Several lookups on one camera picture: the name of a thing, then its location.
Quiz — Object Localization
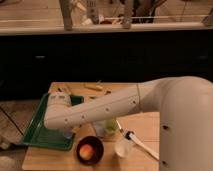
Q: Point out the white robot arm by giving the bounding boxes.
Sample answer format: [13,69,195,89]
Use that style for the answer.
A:
[44,76,213,171]

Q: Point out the green plastic tray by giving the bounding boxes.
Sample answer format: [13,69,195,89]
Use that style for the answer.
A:
[21,93,84,151]

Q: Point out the grey cloth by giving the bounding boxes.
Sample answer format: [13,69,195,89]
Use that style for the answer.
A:
[92,121,106,138]

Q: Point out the orange fruit in bowl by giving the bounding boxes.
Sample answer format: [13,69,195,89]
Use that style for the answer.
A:
[79,144,94,160]

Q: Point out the dark bowl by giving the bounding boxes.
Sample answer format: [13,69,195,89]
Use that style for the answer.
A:
[76,136,104,165]

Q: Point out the clear plastic cup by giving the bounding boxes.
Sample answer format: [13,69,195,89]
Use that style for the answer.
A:
[114,138,132,158]

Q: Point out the wooden counter shelf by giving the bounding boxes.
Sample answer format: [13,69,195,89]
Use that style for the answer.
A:
[0,0,213,35]

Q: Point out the black cable left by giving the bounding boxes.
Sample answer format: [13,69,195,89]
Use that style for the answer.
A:
[0,106,25,137]

